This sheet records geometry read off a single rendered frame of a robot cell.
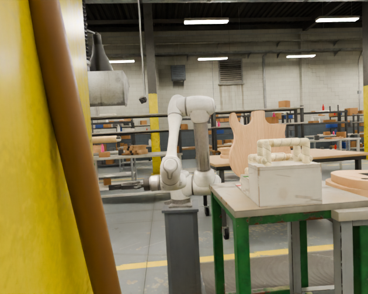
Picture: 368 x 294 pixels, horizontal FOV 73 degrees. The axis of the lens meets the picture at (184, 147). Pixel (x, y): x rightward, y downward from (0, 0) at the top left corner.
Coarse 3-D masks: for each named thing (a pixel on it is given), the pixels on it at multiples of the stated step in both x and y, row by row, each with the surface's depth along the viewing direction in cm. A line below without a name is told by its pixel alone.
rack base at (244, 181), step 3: (243, 174) 134; (246, 174) 133; (243, 177) 130; (246, 177) 125; (243, 180) 130; (246, 180) 124; (243, 183) 130; (246, 183) 125; (243, 186) 131; (246, 186) 125; (243, 189) 131; (246, 189) 125; (243, 192) 132; (246, 192) 126
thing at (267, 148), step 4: (264, 144) 106; (268, 144) 105; (264, 148) 106; (268, 148) 105; (264, 152) 106; (268, 152) 105; (264, 156) 107; (268, 156) 106; (268, 160) 106; (264, 164) 107; (268, 164) 106
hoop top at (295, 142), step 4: (268, 140) 106; (272, 140) 106; (276, 140) 106; (280, 140) 106; (284, 140) 106; (288, 140) 106; (292, 140) 106; (296, 140) 106; (300, 140) 106; (304, 140) 106; (308, 140) 106; (272, 144) 105; (276, 144) 105; (280, 144) 105; (284, 144) 106; (288, 144) 106; (292, 144) 106; (296, 144) 106; (300, 144) 106; (304, 144) 106
